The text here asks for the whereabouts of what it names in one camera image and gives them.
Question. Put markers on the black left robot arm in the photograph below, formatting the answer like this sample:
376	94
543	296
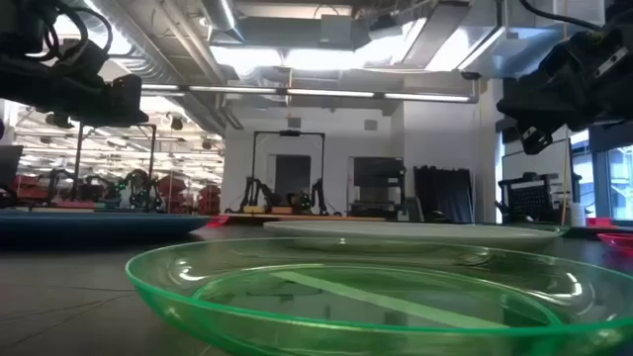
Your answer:
29	25

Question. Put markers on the silver ventilation duct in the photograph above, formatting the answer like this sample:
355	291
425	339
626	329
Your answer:
222	20

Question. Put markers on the black background robot arm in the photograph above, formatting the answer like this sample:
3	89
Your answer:
257	193
317	195

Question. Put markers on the grey ceiling unit box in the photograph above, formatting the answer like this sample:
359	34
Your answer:
341	32

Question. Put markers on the black perforated cart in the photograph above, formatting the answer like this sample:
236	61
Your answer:
531	198

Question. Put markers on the dark grey door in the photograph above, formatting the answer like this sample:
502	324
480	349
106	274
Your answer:
292	173

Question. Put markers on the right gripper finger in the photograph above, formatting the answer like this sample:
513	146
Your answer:
536	139

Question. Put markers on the blue plastic plate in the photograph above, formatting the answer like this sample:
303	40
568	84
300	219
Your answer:
99	225

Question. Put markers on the white plastic plate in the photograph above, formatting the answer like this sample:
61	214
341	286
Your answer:
395	232

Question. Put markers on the green translucent plastic plate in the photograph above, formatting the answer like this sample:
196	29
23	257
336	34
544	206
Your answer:
554	229
163	292

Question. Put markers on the long ceiling light strip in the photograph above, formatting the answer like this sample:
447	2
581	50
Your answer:
326	93

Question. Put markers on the black equipment rack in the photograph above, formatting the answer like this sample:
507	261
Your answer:
378	173

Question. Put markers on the dark monitor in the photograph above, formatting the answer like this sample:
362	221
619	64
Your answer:
10	165

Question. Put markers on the red bin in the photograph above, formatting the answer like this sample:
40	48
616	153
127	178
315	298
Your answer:
601	222

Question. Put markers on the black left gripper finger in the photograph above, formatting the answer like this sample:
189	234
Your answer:
126	101

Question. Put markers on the black robot station frame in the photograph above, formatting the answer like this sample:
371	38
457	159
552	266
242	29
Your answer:
78	163
289	133

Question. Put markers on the black curtain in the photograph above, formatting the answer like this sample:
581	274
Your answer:
445	195

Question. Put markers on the white cup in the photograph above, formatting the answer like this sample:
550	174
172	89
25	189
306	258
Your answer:
578	215

